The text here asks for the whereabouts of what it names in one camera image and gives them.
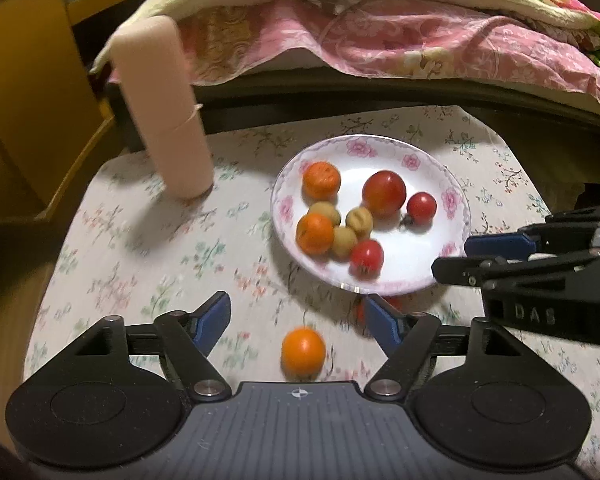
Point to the yellow wooden cabinet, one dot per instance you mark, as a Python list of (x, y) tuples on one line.
[(25, 90)]

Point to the pink floral blanket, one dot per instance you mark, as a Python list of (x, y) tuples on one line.
[(380, 35)]

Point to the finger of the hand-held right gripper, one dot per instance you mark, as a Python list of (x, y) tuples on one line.
[(497, 245), (460, 270)]

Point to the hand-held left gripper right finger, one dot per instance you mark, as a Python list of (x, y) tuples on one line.
[(383, 323)]

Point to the small brown potato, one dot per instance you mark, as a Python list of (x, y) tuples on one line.
[(343, 242)]

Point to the pink paper roll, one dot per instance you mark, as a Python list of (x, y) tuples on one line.
[(165, 120)]

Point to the large red tomato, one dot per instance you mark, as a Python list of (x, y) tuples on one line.
[(384, 193)]

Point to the orange mandarin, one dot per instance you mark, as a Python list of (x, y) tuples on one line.
[(321, 180), (303, 351), (314, 232)]

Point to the floral tablecloth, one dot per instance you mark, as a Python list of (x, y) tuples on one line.
[(130, 270)]

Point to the white plate with pink flowers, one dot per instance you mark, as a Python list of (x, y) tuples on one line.
[(420, 255)]

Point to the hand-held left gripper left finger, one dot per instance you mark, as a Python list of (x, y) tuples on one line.
[(212, 321)]

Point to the small red tomato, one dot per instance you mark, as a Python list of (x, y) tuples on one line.
[(360, 310), (421, 207), (366, 257)]

